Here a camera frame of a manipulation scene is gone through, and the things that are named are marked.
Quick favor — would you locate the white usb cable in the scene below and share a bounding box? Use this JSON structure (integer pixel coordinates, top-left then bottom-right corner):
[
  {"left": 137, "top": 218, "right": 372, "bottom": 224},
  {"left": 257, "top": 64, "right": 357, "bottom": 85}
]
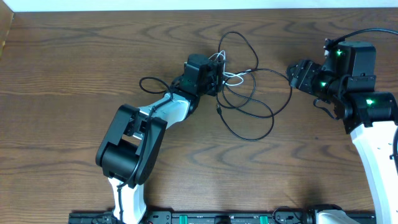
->
[{"left": 208, "top": 50, "right": 252, "bottom": 87}]

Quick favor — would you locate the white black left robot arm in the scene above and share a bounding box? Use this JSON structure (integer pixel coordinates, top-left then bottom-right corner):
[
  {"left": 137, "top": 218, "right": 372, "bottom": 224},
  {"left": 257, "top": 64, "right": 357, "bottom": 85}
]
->
[{"left": 95, "top": 53, "right": 224, "bottom": 223}]

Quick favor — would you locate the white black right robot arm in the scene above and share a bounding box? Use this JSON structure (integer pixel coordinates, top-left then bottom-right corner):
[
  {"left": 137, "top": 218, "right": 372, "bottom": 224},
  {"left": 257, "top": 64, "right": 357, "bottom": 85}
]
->
[{"left": 286, "top": 41, "right": 397, "bottom": 223}]

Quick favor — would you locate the black left camera cable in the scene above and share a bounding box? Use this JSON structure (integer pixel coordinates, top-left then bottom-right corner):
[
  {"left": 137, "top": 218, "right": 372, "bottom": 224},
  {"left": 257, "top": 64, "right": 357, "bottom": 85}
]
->
[{"left": 116, "top": 77, "right": 175, "bottom": 224}]

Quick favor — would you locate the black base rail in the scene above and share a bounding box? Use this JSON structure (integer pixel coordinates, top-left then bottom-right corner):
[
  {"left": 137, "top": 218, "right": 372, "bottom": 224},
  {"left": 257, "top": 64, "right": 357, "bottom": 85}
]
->
[{"left": 68, "top": 211, "right": 301, "bottom": 224}]

